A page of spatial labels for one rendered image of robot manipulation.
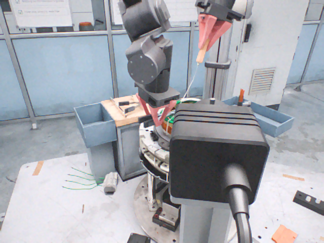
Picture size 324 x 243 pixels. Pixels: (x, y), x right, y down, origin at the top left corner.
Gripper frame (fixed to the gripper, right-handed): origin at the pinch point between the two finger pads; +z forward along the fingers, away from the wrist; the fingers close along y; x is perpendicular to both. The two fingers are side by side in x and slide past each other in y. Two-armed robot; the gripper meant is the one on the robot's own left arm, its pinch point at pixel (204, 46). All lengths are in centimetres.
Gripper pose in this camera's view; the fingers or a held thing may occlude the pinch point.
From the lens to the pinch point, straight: 61.8
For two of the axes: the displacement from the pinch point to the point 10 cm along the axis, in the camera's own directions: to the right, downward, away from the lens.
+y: 9.2, 2.1, 3.3
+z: -3.3, 8.9, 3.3
